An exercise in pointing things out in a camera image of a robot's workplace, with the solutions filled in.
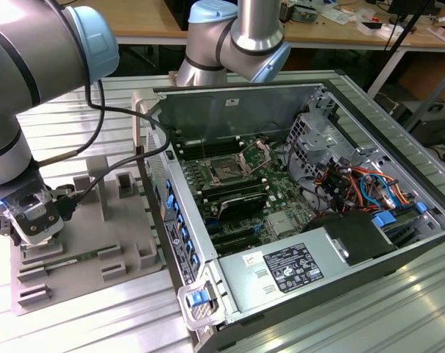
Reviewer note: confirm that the black computer tower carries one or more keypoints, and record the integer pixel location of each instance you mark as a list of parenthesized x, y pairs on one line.
[(439, 128)]

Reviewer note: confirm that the green motherboard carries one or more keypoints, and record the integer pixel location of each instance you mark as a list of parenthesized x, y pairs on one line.
[(281, 195)]

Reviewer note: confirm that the thin metal locking lever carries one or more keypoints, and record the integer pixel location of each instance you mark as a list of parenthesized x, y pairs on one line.
[(203, 149)]

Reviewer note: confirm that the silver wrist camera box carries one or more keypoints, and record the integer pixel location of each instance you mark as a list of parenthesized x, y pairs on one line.
[(42, 228)]

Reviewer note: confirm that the black fan shroud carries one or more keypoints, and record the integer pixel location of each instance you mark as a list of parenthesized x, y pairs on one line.
[(358, 231)]

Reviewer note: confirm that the grey plastic parts rack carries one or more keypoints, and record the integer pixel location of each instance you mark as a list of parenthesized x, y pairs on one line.
[(97, 235)]

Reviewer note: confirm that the CPU socket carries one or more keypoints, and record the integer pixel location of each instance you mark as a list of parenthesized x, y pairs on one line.
[(224, 170)]

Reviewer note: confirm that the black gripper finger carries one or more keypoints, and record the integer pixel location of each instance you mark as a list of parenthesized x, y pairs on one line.
[(1, 227)]

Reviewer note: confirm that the black expansion card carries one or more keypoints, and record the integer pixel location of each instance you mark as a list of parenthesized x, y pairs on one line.
[(242, 207)]

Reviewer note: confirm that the silver power supply unit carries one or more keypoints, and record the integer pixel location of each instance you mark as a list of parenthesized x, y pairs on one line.
[(244, 287)]

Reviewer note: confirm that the wooden desk white frame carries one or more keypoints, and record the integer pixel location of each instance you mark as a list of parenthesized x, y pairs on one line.
[(354, 36)]

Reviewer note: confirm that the white small parts tray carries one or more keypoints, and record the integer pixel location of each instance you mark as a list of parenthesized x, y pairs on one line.
[(385, 32)]

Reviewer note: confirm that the blue plastic drive latch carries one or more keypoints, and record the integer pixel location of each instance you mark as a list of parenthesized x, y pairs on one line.
[(384, 219)]

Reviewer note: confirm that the silver chipset heatsink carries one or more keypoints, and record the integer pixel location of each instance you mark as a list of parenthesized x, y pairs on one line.
[(281, 222)]

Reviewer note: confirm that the black RAM slot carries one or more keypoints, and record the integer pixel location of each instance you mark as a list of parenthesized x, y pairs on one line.
[(229, 184), (235, 193), (207, 142), (212, 151)]

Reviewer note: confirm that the green RAM stick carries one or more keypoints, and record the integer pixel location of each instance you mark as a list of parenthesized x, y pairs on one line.
[(65, 262)]

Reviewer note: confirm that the silver metal drive cage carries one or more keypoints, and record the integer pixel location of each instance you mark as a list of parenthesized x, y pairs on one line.
[(310, 147)]

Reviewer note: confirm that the open black PC case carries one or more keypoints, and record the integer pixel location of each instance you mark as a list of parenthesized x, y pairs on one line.
[(354, 294)]

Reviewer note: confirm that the black expansion slot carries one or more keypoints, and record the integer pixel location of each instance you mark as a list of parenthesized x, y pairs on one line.
[(233, 232), (238, 244)]

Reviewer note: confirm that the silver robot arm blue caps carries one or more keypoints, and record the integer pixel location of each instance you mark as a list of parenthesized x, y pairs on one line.
[(42, 55)]

